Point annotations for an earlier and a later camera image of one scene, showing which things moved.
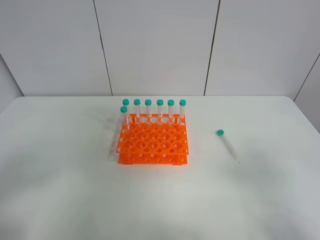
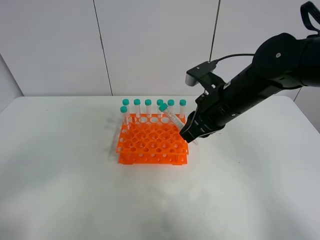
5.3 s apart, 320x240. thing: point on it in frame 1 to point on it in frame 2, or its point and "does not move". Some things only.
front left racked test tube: x=123 y=109 does not move
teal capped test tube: x=220 y=132 to x=172 y=117
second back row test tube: x=137 y=102 does not move
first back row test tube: x=126 y=102 does not move
